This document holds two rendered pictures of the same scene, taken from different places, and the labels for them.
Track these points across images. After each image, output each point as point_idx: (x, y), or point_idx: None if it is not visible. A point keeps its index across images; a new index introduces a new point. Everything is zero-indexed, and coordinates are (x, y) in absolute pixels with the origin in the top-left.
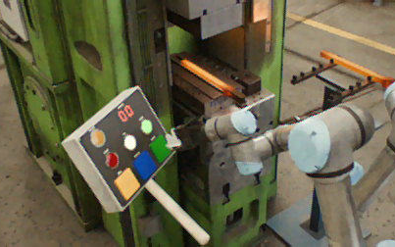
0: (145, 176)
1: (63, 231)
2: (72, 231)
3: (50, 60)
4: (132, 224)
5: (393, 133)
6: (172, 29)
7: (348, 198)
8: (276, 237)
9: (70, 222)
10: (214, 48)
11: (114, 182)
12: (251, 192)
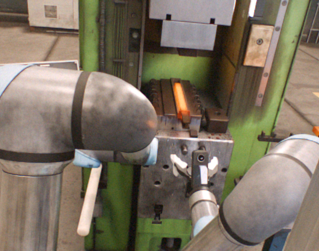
0: None
1: (68, 189)
2: (73, 192)
3: (80, 45)
4: None
5: (232, 190)
6: (186, 58)
7: (20, 209)
8: None
9: (77, 186)
10: (218, 89)
11: None
12: (188, 229)
